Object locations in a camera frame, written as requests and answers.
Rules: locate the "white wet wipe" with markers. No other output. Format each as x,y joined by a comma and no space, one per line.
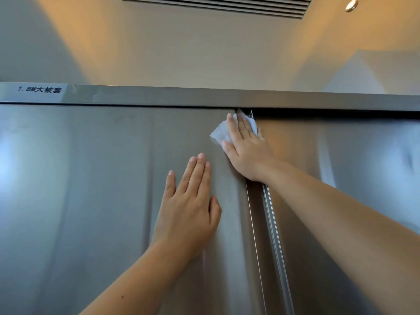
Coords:
218,132

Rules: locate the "person's right hand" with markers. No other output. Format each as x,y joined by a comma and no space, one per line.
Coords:
251,157

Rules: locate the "round recessed ceiling light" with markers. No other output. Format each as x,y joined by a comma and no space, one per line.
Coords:
351,5

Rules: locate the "person's left forearm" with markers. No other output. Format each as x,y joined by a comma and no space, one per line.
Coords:
141,285

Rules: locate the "slatted ceiling air vent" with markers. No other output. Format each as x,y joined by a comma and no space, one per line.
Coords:
213,3

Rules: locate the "person's left hand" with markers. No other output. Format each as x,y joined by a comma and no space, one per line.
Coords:
187,216

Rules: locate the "locking stainless steel cabinet door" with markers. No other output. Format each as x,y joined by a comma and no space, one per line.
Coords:
98,193

